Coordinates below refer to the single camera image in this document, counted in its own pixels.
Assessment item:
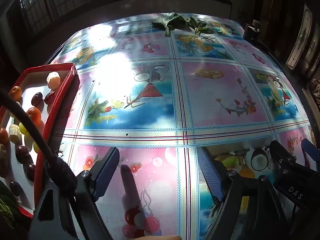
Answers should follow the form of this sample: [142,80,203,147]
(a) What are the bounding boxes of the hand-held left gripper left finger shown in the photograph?
[30,146,120,240]

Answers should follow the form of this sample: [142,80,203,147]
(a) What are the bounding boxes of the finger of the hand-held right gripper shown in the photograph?
[269,139,297,173]
[301,138,320,173]

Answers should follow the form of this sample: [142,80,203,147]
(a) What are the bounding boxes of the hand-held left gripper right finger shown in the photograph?
[197,146,288,240]

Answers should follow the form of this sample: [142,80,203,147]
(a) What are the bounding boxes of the red rimmed white tray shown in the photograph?
[0,62,77,218]

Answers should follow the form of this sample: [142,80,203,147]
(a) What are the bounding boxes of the orange tangerine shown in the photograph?
[26,107,42,127]
[0,128,10,147]
[9,86,23,101]

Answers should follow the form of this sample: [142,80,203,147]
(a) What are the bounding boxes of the red date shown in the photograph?
[31,92,43,107]
[44,91,55,105]

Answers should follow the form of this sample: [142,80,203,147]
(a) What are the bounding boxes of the pale banana chunk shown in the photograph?
[9,124,21,143]
[47,72,61,90]

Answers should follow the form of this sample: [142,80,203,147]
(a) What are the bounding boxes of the person's left hand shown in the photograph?
[144,235,182,240]

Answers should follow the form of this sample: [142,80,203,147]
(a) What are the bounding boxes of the fruit print plastic tablecloth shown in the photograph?
[45,12,318,240]

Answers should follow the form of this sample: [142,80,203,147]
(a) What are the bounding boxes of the green patterned cloth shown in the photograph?
[0,180,33,240]

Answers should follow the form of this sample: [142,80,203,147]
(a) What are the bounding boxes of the glass panel door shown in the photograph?
[285,5,320,80]

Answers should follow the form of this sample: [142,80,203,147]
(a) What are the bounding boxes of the small black box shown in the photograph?
[244,20,262,43]

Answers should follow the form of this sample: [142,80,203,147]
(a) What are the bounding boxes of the green leafy sprig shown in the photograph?
[151,12,213,37]

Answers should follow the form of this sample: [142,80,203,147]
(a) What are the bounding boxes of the black cable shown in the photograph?
[0,89,92,240]

